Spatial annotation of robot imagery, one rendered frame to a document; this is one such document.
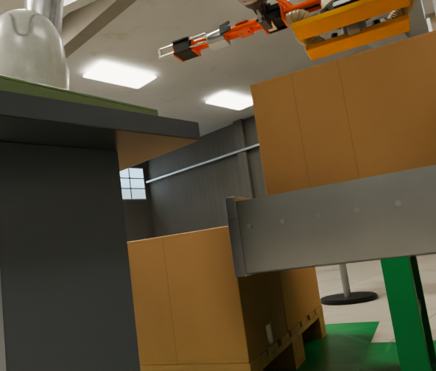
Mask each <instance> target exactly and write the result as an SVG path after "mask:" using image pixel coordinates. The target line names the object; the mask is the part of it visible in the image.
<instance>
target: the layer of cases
mask: <svg viewBox="0 0 436 371"><path fill-rule="evenodd" d="M127 248H128V256H129V263H130V276H131V284H132V292H133V305H134V312H135V320H136V333H137V341H138V354H139V362H140V365H170V364H242V363H250V362H251V361H252V360H253V359H255V358H256V357H257V356H259V355H260V354H261V353H262V352H264V351H265V350H266V349H267V348H268V347H269V346H270V345H272V344H273V343H274V342H276V341H277V340H278V339H280V338H281V337H282V336H283V335H284V334H285V333H287V332H288V331H289V330H290V329H292V328H293V327H294V326H296V325H297V324H298V323H299V322H300V321H301V320H302V319H304V318H305V317H306V316H308V315H309V314H310V313H312V312H313V310H315V309H316V308H317V307H318V306H320V305H321V302H320V293H319V289H318V283H317V275H316V270H315V267H309V268H302V269H290V270H282V271H275V272H262V273H256V274H252V275H248V276H246V277H239V278H236V277H235V271H234V265H233V256H232V250H231V240H230V234H229V229H228V226H224V227H216V228H211V229H207V230H198V231H193V232H188V233H179V234H174V235H170V236H161V237H156V238H148V239H142V240H138V241H129V242H128V243H127Z"/></svg>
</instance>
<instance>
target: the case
mask: <svg viewBox="0 0 436 371"><path fill-rule="evenodd" d="M250 89H251V95H252V100H253V109H254V114H255V120H256V129H257V133H258V139H259V148H260V153H261V162H262V167H263V172H264V181H265V186H266V191H267V196H269V195H273V194H280V193H285V192H289V191H297V190H301V189H305V188H313V187H317V186H324V185H329V184H333V183H341V182H345V181H349V180H357V179H361V178H366V177H373V176H377V175H381V174H389V173H393V172H401V171H405V170H409V169H416V168H421V167H425V166H433V165H436V30H434V31H431V32H427V33H424V34H422V35H417V36H414V37H411V38H407V39H404V40H400V41H397V42H394V43H390V44H387V45H384V46H380V47H377V48H374V49H370V50H367V51H364V52H360V53H357V54H352V55H350V56H347V57H342V58H340V59H337V60H332V61H329V62H327V63H322V64H320V65H317V66H312V67H309V68H305V69H302V70H299V71H295V72H292V73H289V74H285V75H282V76H279V77H275V78H272V79H268V80H265V81H262V82H257V83H255V84H252V85H250Z"/></svg>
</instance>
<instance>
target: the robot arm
mask: <svg viewBox="0 0 436 371"><path fill-rule="evenodd" d="M237 1H238V2H239V3H241V4H243V5H244V6H246V8H249V9H252V10H253V11H254V13H255V14H256V15H257V16H258V17H257V19H256V22H257V23H259V24H260V25H261V27H262V28H263V29H264V30H267V29H268V30H269V32H271V31H274V30H277V29H278V28H277V26H276V25H275V24H274V22H273V20H270V18H269V17H268V15H267V13H266V8H265V7H268V6H270V3H269V4H268V3H267V2H266V1H267V0H237ZM63 3H64V0H25V1H24V8H23V9H16V10H10V11H8V12H6V13H5V14H3V15H0V75H3V76H7V77H13V78H16V79H20V80H26V81H30V82H36V83H40V84H43V85H49V86H53V87H56V88H62V89H66V90H69V69H68V66H67V65H66V55H65V49H64V45H63V41H62V39H61V32H62V22H63Z"/></svg>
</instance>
